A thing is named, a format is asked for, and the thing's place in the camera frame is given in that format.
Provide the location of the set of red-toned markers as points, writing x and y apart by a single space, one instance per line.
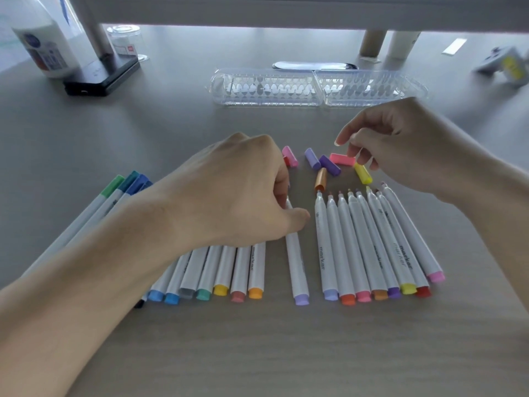
326 252

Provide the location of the set of red-toned caps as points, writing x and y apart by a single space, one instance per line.
342 159

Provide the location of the lavender marker cap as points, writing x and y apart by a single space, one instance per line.
312 158

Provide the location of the person's right hand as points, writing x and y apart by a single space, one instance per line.
421 152

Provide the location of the yellow-green-tipped white marker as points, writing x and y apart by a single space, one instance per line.
390 243

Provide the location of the blue marker cap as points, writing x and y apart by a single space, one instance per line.
136 184

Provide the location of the blue-ended white marker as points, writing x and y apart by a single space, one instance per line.
134 186

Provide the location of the sky-blue-ended white marker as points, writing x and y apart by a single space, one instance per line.
159 287
175 289

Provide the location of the clear plastic marker case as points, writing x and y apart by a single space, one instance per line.
281 88

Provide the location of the orange-tipped white marker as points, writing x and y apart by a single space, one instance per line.
257 272

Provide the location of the white paper cup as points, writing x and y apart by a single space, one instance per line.
403 44

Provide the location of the dusty-pink-ended white marker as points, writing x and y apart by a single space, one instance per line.
240 277

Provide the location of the lavender-ended white marker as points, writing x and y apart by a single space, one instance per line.
296 268

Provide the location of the mint-ended white marker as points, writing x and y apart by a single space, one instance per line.
208 277

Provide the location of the white paper slip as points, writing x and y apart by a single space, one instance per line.
454 46

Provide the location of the pink-ended white marker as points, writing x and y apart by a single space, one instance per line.
353 256

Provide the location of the person's left forearm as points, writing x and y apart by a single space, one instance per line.
70 293

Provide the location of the person's left hand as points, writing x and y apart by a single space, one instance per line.
231 194

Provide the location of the white and yellow controller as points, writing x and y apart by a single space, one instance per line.
502 66

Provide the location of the brown paper cup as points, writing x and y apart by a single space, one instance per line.
373 43

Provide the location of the small clear jar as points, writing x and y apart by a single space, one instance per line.
126 41

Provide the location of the red-tipped white marker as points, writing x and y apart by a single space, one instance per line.
341 260

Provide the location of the white milk bottle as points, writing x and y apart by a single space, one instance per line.
45 53

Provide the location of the purple marker cap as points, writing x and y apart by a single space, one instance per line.
330 165

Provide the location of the small white sachet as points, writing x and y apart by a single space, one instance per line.
370 59

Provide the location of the grey desk shelf riser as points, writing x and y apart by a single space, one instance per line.
289 12

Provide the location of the black rectangular power bank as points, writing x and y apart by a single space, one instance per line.
99 78

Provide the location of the black-ended white marker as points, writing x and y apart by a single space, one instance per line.
139 303

